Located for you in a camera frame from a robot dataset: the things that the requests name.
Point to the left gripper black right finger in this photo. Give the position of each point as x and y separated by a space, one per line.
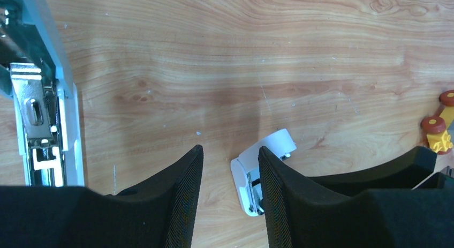
401 203

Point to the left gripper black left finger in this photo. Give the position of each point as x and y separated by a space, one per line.
157 212

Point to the white stapler part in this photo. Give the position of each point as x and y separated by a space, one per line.
245 169

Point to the blue orange toy block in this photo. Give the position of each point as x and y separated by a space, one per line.
439 128

